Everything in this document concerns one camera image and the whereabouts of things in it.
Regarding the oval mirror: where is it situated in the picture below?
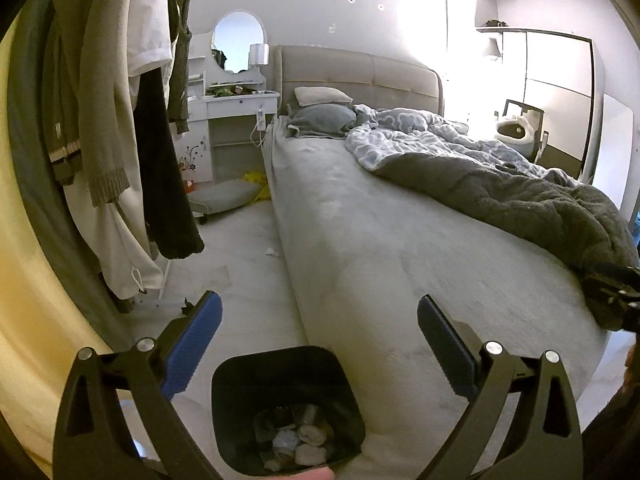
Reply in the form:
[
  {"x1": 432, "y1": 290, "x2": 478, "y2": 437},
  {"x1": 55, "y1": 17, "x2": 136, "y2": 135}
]
[{"x1": 211, "y1": 10, "x2": 271, "y2": 73}]

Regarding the white wardrobe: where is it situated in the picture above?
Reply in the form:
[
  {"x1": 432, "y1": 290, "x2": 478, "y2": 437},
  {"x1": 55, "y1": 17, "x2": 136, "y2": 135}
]
[{"x1": 477, "y1": 27, "x2": 596, "y2": 181}]

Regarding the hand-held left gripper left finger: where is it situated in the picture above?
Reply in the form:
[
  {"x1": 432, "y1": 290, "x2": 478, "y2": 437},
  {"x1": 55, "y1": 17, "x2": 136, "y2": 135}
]
[{"x1": 52, "y1": 291, "x2": 222, "y2": 480}]

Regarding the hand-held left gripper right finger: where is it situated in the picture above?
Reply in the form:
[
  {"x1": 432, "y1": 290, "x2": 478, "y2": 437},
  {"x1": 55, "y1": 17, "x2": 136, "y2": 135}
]
[{"x1": 417, "y1": 295, "x2": 585, "y2": 480}]

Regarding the white shirt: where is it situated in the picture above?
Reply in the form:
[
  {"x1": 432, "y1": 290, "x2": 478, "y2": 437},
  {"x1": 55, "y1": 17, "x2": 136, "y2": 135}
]
[{"x1": 117, "y1": 0, "x2": 173, "y2": 78}]

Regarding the olive beige sweater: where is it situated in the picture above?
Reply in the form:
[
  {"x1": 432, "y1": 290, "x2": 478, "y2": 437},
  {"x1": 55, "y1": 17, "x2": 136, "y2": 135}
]
[{"x1": 42, "y1": 0, "x2": 132, "y2": 207}]

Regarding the white corded controller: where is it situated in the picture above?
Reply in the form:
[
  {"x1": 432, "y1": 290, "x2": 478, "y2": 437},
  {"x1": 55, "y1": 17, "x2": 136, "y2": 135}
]
[{"x1": 250, "y1": 107, "x2": 268, "y2": 148}]

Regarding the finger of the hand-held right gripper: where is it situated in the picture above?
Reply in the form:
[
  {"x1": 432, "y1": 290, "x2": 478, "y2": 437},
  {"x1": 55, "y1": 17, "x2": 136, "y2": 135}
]
[
  {"x1": 581, "y1": 280, "x2": 633, "y2": 312},
  {"x1": 595, "y1": 264, "x2": 640, "y2": 287}
]

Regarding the black trash bin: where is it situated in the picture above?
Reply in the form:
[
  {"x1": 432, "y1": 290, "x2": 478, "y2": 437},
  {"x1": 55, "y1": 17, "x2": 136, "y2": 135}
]
[{"x1": 211, "y1": 346, "x2": 368, "y2": 476}]

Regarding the blue patterned duvet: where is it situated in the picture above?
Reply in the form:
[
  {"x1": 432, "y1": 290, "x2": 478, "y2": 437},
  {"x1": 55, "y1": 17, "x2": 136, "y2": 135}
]
[{"x1": 345, "y1": 105, "x2": 576, "y2": 186}]

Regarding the grey fleece blanket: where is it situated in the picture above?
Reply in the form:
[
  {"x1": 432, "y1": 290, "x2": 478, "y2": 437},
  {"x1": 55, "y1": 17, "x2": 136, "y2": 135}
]
[{"x1": 372, "y1": 152, "x2": 640, "y2": 331}]

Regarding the beige pillow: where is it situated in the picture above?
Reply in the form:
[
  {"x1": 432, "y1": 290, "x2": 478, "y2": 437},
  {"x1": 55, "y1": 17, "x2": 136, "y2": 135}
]
[{"x1": 294, "y1": 86, "x2": 353, "y2": 107}]

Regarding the white panel board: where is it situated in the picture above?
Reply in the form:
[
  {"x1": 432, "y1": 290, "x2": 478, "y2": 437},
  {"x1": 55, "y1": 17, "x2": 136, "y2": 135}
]
[{"x1": 592, "y1": 92, "x2": 636, "y2": 201}]

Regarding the grey cushioned stool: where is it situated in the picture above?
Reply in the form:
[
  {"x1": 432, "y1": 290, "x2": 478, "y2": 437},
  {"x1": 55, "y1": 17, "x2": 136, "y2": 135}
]
[{"x1": 189, "y1": 180, "x2": 263, "y2": 225}]

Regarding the black frame chair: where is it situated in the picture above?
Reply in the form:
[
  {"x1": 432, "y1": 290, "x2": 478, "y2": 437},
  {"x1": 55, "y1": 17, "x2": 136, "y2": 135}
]
[{"x1": 501, "y1": 99, "x2": 549, "y2": 163}]

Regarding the blue wet wipe packet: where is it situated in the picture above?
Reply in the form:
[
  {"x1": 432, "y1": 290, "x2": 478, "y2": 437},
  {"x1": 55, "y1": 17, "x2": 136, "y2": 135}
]
[{"x1": 272, "y1": 429, "x2": 301, "y2": 453}]

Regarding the grey hanging cloth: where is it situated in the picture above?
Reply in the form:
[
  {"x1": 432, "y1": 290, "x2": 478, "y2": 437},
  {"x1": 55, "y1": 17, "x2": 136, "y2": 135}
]
[{"x1": 7, "y1": 0, "x2": 121, "y2": 341}]

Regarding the cream drawstring coat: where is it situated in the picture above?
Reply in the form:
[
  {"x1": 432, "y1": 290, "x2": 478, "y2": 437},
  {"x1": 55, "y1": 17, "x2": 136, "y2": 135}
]
[{"x1": 65, "y1": 70, "x2": 166, "y2": 301}]

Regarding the white dressing table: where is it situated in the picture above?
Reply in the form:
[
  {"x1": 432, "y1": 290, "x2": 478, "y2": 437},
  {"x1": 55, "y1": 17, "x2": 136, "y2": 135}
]
[{"x1": 185, "y1": 55, "x2": 281, "y2": 186}]

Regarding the grey pillow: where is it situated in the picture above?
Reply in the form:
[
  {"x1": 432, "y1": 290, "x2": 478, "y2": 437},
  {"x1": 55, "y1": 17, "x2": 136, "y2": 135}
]
[{"x1": 287, "y1": 104, "x2": 357, "y2": 138}]

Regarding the green white cat bed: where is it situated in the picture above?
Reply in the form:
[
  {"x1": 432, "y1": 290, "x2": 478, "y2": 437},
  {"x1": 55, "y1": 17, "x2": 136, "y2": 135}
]
[{"x1": 496, "y1": 114, "x2": 538, "y2": 156}]

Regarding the round white tissue wad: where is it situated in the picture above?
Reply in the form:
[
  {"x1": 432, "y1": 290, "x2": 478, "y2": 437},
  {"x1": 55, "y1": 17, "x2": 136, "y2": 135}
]
[{"x1": 294, "y1": 442, "x2": 328, "y2": 467}]

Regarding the olive knit cardigan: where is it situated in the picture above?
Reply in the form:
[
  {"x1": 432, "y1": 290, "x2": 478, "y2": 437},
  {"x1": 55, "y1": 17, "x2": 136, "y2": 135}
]
[{"x1": 167, "y1": 0, "x2": 193, "y2": 136}]

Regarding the grey upholstered bed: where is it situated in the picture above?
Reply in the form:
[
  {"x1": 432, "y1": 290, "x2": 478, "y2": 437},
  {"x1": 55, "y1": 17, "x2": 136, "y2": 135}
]
[{"x1": 262, "y1": 45, "x2": 640, "y2": 480}]

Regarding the yellow plastic bag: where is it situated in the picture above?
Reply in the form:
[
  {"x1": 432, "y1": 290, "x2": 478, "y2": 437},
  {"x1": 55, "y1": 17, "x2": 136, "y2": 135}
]
[{"x1": 241, "y1": 171, "x2": 273, "y2": 203}]

